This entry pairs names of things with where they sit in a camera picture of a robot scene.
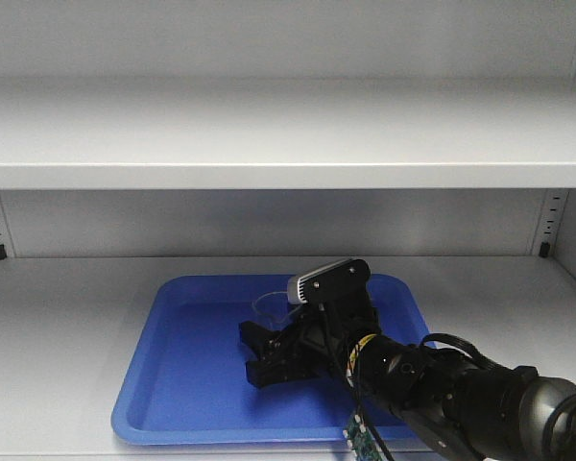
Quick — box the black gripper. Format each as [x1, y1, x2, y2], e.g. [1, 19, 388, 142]
[239, 287, 379, 388]

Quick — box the clear glass beaker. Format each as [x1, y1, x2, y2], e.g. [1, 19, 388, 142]
[251, 291, 300, 329]

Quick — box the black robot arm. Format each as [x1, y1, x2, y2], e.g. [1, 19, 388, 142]
[239, 288, 576, 460]

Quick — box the blue plastic tray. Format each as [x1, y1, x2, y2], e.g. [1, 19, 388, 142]
[110, 273, 433, 448]

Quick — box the green circuit board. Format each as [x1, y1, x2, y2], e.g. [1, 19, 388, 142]
[342, 412, 383, 461]

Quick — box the grey metal shelf board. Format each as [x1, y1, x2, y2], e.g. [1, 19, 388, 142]
[0, 77, 576, 190]

